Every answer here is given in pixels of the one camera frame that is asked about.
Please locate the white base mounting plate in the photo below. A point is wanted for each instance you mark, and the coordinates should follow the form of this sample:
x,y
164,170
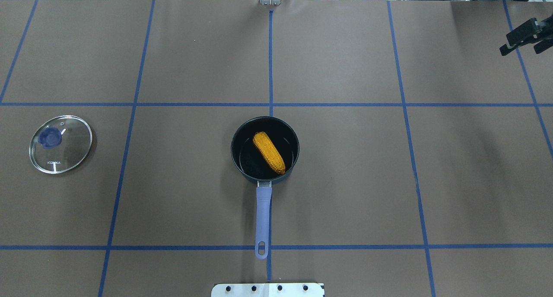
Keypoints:
x,y
269,290

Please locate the brown paper table cover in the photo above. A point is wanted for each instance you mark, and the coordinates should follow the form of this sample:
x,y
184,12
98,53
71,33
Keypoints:
x,y
425,157

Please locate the yellow corn cob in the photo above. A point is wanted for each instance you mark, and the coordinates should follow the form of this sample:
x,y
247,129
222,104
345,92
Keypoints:
x,y
269,152

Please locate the dark blue saucepan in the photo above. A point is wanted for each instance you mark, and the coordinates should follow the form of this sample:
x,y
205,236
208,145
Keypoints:
x,y
252,166

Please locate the glass pot lid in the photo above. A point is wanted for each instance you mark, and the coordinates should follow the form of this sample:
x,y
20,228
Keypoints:
x,y
60,144

